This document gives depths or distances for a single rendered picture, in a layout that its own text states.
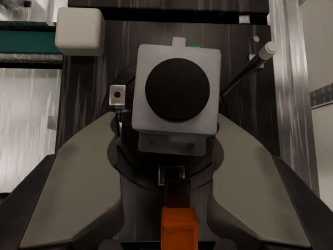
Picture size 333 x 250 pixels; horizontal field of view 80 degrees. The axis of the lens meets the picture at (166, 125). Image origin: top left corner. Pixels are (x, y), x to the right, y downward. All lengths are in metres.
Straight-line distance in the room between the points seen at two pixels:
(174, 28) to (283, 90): 0.15
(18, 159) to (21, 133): 0.03
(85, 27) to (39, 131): 0.15
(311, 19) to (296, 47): 0.19
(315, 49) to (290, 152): 0.25
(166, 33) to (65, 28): 0.11
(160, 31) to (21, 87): 0.20
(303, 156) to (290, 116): 0.05
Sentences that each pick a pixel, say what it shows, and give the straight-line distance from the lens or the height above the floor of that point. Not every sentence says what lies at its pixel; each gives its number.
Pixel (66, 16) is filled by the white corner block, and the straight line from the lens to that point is 0.26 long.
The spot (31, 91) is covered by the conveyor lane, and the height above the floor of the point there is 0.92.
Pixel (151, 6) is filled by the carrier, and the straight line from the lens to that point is 0.27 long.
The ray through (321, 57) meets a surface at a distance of 0.47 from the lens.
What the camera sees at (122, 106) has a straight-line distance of 0.19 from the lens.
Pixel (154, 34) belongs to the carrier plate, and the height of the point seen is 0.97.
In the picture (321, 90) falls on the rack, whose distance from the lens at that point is 0.32.
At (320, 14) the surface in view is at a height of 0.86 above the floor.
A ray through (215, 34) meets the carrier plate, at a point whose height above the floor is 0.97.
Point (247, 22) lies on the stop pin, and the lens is 0.29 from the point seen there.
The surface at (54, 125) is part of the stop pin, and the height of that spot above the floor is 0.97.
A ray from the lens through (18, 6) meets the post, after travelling 0.32.
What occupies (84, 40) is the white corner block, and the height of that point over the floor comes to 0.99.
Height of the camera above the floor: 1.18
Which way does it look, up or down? 81 degrees down
